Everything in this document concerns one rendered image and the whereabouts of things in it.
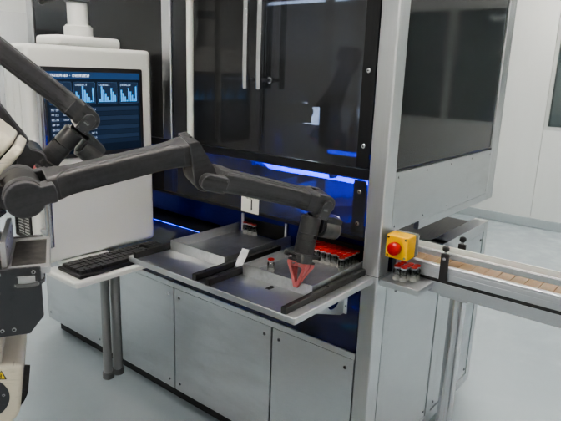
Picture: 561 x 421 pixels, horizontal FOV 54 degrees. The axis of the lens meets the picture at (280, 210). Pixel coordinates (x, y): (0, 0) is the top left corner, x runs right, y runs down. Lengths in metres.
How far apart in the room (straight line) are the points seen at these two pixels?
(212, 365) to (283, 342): 0.44
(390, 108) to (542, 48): 4.69
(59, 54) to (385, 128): 1.10
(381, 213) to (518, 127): 4.69
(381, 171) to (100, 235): 1.10
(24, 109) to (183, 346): 1.16
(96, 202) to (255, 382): 0.92
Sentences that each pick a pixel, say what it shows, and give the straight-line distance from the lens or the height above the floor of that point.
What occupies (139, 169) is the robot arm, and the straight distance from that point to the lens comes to 1.22.
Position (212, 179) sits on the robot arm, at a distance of 1.26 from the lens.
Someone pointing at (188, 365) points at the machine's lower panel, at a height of 0.24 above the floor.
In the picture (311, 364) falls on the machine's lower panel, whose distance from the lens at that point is 1.99.
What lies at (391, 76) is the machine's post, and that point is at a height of 1.49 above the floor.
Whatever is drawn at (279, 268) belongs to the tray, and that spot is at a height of 0.88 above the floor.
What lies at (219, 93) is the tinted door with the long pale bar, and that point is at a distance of 2.05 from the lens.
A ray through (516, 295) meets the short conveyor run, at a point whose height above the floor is 0.90.
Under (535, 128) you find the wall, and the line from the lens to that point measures 6.23.
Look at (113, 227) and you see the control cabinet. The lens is 2.21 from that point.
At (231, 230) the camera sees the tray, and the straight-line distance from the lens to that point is 2.12.
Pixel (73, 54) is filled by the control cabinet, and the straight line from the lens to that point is 2.06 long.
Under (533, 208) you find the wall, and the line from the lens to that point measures 6.32.
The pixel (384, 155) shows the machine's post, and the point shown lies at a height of 1.26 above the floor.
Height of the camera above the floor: 1.48
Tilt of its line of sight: 14 degrees down
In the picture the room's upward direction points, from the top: 2 degrees clockwise
